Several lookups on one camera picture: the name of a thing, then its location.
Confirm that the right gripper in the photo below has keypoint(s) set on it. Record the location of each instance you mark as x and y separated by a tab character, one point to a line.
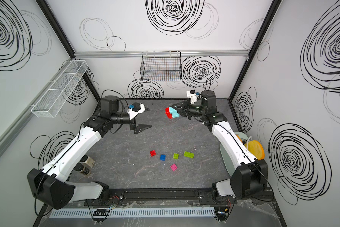
186	108

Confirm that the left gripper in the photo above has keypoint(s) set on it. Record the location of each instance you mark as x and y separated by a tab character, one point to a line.
139	128

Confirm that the cyan lego brick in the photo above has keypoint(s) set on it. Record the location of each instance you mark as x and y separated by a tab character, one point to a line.
175	115
172	110

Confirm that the long red lego brick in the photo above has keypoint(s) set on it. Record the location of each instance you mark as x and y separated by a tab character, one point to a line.
168	113

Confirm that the long green lego brick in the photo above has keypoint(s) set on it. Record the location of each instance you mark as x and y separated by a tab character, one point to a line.
188	154

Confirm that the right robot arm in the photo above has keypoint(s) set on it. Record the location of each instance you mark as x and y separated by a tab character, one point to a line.
250	175

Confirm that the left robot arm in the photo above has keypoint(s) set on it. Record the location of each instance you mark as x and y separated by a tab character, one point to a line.
50	184

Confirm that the small red lego brick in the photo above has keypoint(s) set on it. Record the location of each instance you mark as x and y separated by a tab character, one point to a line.
153	153

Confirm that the blue lego brick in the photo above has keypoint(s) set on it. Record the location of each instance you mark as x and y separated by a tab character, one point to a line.
162	157

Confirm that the pink lego brick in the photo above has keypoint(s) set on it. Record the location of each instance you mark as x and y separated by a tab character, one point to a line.
173	167

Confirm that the mint green toaster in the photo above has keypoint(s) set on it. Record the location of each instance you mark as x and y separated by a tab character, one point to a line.
226	158

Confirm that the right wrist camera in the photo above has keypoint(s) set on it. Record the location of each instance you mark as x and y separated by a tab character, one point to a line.
193	96

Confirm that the black wire basket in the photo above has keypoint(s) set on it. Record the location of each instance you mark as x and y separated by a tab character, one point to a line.
161	66

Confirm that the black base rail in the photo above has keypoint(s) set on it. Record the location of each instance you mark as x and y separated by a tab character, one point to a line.
193	196

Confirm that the white wire shelf basket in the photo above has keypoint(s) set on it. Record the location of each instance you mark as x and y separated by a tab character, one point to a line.
63	85

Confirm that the white slotted cable duct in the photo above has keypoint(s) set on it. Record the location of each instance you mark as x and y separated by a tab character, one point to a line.
134	213

